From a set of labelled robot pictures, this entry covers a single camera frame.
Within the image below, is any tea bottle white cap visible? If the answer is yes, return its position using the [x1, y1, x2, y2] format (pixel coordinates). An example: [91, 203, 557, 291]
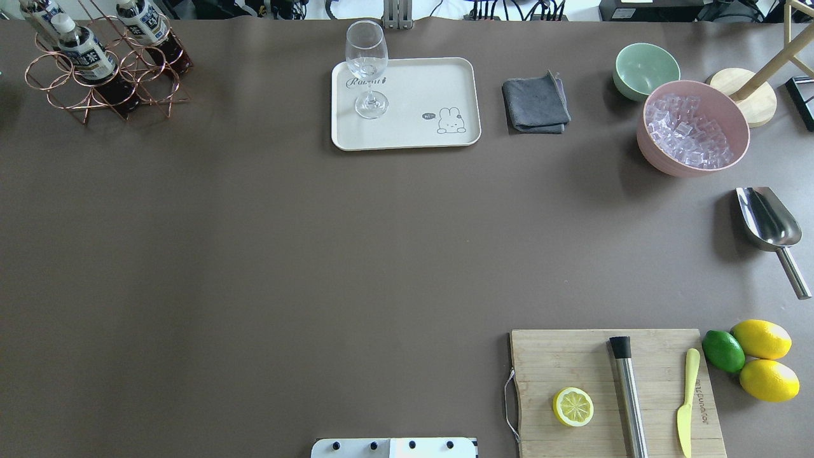
[116, 1, 192, 76]

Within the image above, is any copper wire bottle basket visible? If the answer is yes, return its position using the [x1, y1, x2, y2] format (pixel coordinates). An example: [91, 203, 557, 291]
[18, 1, 194, 124]

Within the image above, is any tea bottle in basket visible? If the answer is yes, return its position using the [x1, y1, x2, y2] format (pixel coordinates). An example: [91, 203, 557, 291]
[18, 0, 64, 50]
[52, 13, 140, 118]

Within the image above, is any cream rabbit tray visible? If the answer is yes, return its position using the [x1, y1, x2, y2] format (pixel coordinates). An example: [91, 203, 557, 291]
[331, 56, 481, 151]

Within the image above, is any grey folded cloth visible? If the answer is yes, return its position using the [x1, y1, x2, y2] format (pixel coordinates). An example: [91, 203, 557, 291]
[501, 71, 572, 134]

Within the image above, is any clear wine glass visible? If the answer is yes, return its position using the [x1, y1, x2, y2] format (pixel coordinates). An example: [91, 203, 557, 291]
[344, 20, 389, 119]

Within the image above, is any bamboo cutting board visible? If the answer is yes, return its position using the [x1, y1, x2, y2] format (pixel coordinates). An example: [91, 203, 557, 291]
[511, 330, 701, 457]

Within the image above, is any half lemon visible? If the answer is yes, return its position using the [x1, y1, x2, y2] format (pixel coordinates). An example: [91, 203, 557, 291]
[552, 387, 594, 428]

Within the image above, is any steel muddler black tip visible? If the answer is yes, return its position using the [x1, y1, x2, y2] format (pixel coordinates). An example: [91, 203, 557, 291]
[609, 336, 649, 457]

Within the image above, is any green bowl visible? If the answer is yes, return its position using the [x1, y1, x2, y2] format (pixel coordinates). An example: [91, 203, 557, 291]
[612, 43, 681, 101]

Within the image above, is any pink bowl of ice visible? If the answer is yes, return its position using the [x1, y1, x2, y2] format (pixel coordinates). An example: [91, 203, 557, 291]
[637, 80, 750, 177]

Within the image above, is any yellow plastic knife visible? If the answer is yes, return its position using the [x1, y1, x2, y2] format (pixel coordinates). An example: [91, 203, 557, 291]
[675, 348, 700, 457]

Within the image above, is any green lime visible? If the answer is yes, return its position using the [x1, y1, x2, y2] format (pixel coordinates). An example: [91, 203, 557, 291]
[701, 330, 745, 373]

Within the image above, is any steel ice scoop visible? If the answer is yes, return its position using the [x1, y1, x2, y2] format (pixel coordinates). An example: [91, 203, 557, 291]
[735, 186, 812, 300]

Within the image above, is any yellow lemon upper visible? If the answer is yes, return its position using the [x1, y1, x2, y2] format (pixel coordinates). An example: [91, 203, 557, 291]
[730, 319, 792, 360]

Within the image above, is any yellow lemon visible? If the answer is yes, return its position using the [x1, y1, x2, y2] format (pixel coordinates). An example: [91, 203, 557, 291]
[730, 319, 792, 360]
[739, 359, 800, 403]

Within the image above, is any wooden cup tree stand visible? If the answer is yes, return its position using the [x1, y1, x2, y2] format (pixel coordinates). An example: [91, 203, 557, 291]
[707, 1, 813, 128]

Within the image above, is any yellow lemon lower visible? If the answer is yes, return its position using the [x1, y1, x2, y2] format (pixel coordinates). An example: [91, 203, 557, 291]
[739, 359, 800, 403]

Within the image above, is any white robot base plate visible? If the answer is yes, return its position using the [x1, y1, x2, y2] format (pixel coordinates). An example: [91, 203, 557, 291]
[310, 437, 479, 457]

